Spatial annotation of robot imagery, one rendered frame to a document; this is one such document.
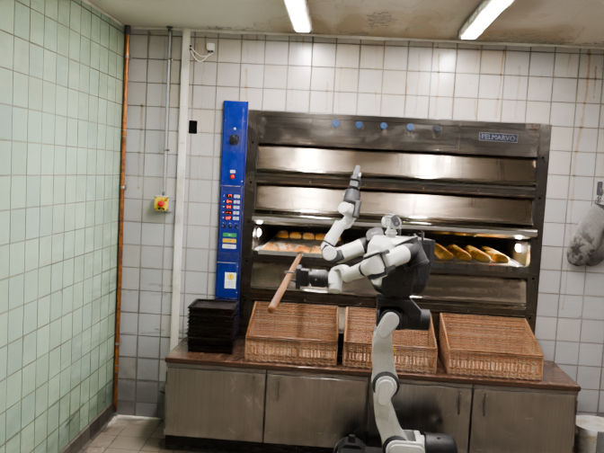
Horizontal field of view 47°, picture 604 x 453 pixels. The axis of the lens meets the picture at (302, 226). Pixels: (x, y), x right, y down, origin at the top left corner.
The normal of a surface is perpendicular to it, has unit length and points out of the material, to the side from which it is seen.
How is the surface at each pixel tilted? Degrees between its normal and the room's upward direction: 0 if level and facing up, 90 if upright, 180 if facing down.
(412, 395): 91
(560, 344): 90
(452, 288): 71
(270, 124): 90
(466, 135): 92
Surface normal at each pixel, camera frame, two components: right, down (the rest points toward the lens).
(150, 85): -0.06, 0.07
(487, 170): -0.04, -0.27
